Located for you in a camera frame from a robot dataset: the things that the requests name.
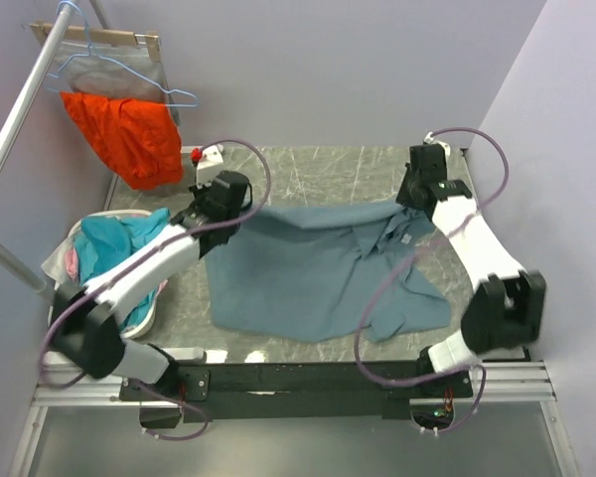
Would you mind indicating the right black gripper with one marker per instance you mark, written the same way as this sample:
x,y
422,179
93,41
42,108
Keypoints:
x,y
403,197

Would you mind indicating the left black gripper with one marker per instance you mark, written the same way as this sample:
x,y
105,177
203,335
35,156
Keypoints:
x,y
199,193

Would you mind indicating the slate blue polo shirt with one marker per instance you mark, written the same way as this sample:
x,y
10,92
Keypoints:
x,y
307,273

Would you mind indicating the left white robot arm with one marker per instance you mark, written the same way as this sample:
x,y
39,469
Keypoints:
x,y
85,324

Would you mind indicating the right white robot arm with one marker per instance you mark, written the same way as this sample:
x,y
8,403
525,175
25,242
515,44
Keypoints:
x,y
505,311

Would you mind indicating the orange shirt on hanger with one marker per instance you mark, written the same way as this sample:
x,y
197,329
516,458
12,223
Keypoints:
x,y
137,140

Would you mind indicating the teal shirt in basket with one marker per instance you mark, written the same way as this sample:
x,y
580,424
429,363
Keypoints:
x,y
114,238

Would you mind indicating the pink garment in basket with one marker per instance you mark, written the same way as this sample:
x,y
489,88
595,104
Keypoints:
x,y
72,264

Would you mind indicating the grey mesh hanging bag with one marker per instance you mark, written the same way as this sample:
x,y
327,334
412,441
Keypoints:
x,y
119,69

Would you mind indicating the white laundry basket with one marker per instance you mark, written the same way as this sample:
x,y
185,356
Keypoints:
x,y
79,278

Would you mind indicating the wooden bag top bar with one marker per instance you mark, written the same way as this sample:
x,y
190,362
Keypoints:
x,y
149,41

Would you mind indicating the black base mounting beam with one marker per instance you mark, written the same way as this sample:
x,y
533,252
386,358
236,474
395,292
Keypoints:
x,y
274,390

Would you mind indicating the silver clothes rack pole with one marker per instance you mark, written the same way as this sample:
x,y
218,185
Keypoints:
x,y
13,125

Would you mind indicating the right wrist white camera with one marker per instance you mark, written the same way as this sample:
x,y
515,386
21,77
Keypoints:
x,y
430,139

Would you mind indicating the wrist white camera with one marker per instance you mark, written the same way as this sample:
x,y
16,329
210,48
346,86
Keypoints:
x,y
208,163
430,139

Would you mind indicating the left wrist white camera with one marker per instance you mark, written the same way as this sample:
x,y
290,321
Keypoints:
x,y
208,163

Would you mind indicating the aluminium rail frame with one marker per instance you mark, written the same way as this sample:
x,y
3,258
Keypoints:
x,y
89,431

